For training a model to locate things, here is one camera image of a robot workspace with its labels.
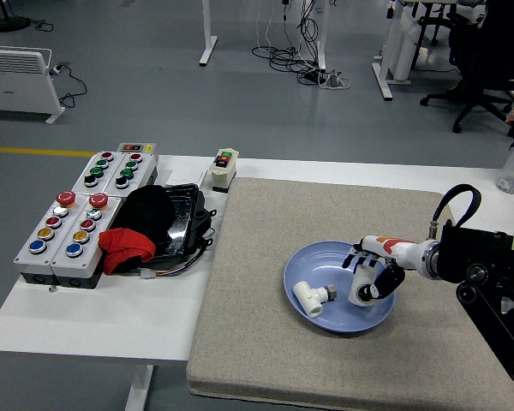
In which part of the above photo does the white desk frame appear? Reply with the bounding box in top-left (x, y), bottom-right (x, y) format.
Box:
top-left (371, 0), bottom-right (425, 102)

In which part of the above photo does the black office chair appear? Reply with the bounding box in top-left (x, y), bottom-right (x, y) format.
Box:
top-left (415, 0), bottom-right (455, 46)
top-left (419, 16), bottom-right (514, 134)

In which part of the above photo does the red cloth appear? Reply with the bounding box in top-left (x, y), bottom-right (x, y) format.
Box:
top-left (97, 228), bottom-right (156, 276)

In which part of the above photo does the four-button control box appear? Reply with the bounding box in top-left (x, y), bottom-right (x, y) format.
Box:
top-left (70, 150), bottom-right (125, 194)
top-left (104, 152), bottom-right (158, 196)

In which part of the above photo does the black heater cable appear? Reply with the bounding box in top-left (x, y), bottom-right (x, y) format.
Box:
top-left (49, 62), bottom-right (88, 110)

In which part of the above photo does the wire harness with white connector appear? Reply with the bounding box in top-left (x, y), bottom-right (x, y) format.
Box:
top-left (111, 239), bottom-right (218, 282)

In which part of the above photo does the small grey switch box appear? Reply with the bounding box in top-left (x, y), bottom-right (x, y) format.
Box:
top-left (116, 142), bottom-right (158, 156)

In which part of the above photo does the five-button control box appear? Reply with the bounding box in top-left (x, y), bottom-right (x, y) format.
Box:
top-left (50, 193), bottom-right (123, 290)
top-left (13, 191), bottom-right (89, 287)

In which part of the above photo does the black round stand base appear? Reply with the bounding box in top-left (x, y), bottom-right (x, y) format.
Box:
top-left (0, 0), bottom-right (30, 33)

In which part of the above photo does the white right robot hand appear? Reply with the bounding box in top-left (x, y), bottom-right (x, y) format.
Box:
top-left (341, 234), bottom-right (427, 301)

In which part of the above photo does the large white pipe tee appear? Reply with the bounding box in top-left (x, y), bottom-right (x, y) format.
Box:
top-left (347, 263), bottom-right (383, 307)

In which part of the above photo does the tangle of floor cables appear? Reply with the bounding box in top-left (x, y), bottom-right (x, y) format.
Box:
top-left (251, 0), bottom-right (352, 91)

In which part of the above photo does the black cloth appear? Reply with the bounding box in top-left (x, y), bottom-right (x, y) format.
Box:
top-left (118, 185), bottom-right (176, 241)

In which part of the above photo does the grey-brown mat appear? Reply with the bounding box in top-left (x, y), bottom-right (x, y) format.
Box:
top-left (187, 177), bottom-right (514, 411)

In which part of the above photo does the floor power strip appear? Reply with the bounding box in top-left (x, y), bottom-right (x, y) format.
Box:
top-left (297, 68), bottom-right (352, 91)

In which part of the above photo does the blue plate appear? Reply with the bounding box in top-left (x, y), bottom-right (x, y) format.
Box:
top-left (282, 241), bottom-right (397, 335)

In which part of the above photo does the white paper sheet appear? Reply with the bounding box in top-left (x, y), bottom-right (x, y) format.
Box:
top-left (156, 167), bottom-right (206, 188)

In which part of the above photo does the black plastic tray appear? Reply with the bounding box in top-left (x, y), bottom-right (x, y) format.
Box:
top-left (111, 183), bottom-right (205, 259)

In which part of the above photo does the white table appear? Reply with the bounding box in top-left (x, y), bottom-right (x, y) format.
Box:
top-left (0, 153), bottom-right (514, 411)

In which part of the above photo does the white desk leg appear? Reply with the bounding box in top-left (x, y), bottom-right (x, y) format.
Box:
top-left (312, 0), bottom-right (329, 72)
top-left (198, 0), bottom-right (218, 67)

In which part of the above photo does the white panel heater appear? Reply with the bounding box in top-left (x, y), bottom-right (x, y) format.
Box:
top-left (0, 45), bottom-right (66, 126)

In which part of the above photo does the cream green-red switch box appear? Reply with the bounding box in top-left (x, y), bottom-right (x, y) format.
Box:
top-left (208, 148), bottom-right (240, 194)

